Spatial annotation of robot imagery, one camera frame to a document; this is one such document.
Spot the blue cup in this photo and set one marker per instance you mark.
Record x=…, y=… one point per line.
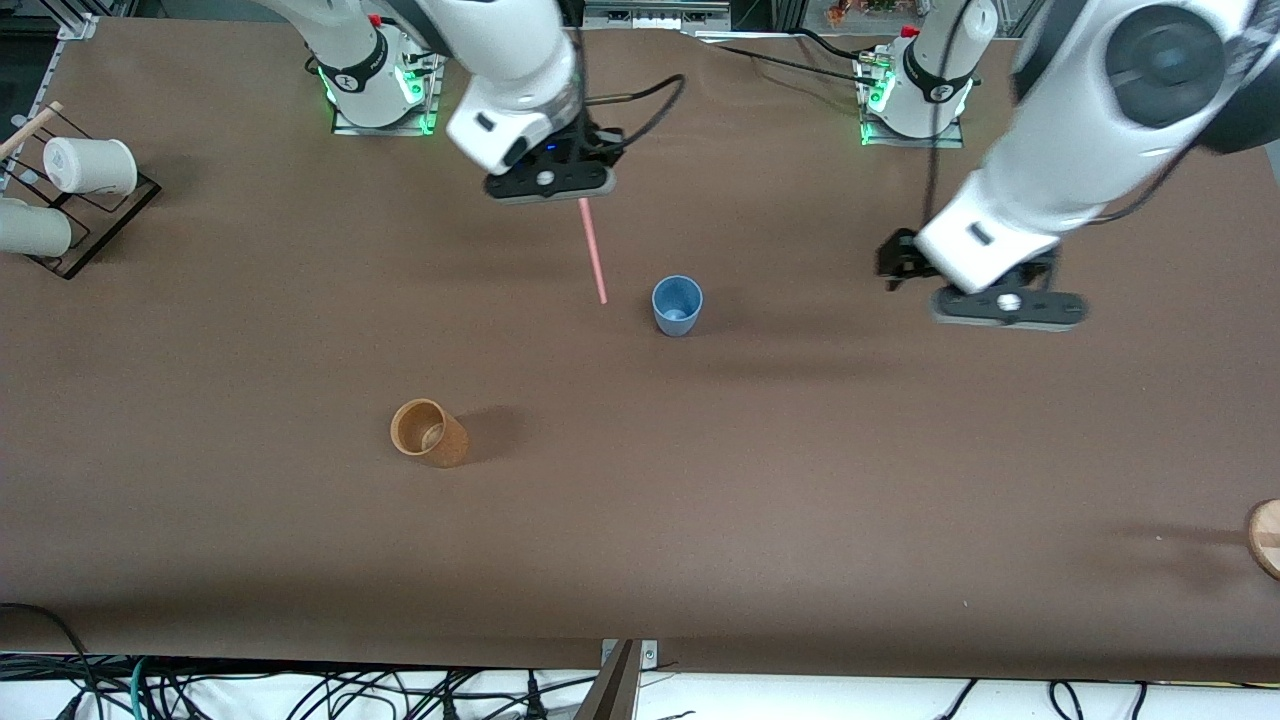
x=677, y=315

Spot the metal table bracket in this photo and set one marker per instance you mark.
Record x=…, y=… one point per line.
x=650, y=655

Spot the dark table leg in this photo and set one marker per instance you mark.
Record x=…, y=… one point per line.
x=612, y=690

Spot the round wooden disc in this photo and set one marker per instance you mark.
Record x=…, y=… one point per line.
x=1266, y=540

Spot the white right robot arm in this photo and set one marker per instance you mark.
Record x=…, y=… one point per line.
x=500, y=40

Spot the brown table cover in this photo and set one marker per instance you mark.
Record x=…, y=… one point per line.
x=640, y=500

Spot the white cup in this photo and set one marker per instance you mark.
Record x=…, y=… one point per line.
x=35, y=228
x=95, y=165

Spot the aluminium frame profile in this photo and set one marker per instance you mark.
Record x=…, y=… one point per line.
x=655, y=12

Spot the pink straw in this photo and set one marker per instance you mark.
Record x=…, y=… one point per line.
x=592, y=250

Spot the orange-brown cup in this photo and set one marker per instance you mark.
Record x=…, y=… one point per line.
x=450, y=448

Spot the wooden rack stick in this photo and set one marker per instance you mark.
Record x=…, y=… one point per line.
x=32, y=128

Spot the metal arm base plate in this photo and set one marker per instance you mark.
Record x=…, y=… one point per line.
x=430, y=110
x=955, y=135

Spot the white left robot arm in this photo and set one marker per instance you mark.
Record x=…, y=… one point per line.
x=1100, y=150

